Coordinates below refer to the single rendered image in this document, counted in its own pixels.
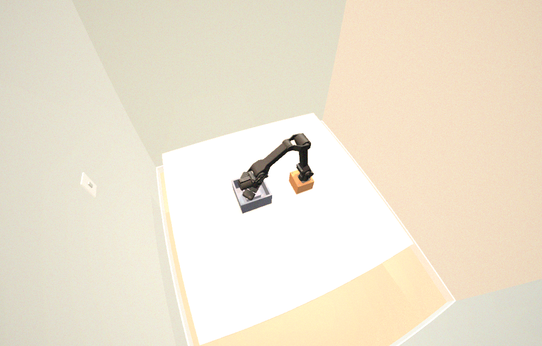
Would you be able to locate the white square plate with hole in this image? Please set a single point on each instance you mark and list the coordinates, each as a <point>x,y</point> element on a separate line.
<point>257,195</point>

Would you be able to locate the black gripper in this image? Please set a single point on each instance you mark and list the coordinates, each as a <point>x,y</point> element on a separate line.
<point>248,193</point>

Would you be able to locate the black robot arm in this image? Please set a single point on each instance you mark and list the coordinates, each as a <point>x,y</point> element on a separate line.
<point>261,167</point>

